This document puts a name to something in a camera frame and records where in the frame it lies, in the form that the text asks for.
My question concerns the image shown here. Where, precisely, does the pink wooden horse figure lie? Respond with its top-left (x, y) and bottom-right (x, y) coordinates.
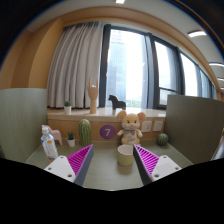
top-left (46, 125), bottom-right (63, 145)

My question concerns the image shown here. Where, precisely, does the tall green ceramic cactus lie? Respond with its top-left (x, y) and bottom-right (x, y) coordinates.
top-left (78, 119), bottom-right (91, 146)

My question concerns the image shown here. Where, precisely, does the windowsill plant in white pot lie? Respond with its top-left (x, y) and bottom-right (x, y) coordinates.
top-left (64, 101), bottom-right (72, 115)

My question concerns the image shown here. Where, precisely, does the clear plastic water bottle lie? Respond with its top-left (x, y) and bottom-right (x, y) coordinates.
top-left (41, 127), bottom-right (58, 162)

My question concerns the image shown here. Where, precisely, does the beige mouse plush toy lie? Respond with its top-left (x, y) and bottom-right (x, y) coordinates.
top-left (117, 110), bottom-right (146, 145)

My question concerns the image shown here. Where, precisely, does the small plant in white pot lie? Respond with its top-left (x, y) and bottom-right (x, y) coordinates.
top-left (67, 131), bottom-right (75, 147)

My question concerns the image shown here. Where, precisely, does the beige curtain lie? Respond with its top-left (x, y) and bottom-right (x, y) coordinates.
top-left (47, 22), bottom-right (104, 109)

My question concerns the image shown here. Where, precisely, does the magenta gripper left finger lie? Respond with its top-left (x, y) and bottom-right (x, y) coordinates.
top-left (45, 145), bottom-right (94, 186)

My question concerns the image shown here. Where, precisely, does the purple round number seven sticker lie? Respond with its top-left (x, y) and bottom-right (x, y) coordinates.
top-left (100, 125), bottom-right (116, 140)

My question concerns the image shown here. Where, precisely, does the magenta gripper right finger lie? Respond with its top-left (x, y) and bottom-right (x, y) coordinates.
top-left (133, 145), bottom-right (181, 185)

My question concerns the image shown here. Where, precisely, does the black horse figure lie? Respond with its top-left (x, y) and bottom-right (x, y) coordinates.
top-left (108, 95), bottom-right (126, 110)

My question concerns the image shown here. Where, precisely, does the pale yellow paper cup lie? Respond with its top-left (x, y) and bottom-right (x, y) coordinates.
top-left (117, 145), bottom-right (134, 166)

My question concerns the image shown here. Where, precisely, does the wooden hand model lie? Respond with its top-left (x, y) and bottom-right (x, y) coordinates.
top-left (87, 79), bottom-right (99, 114)

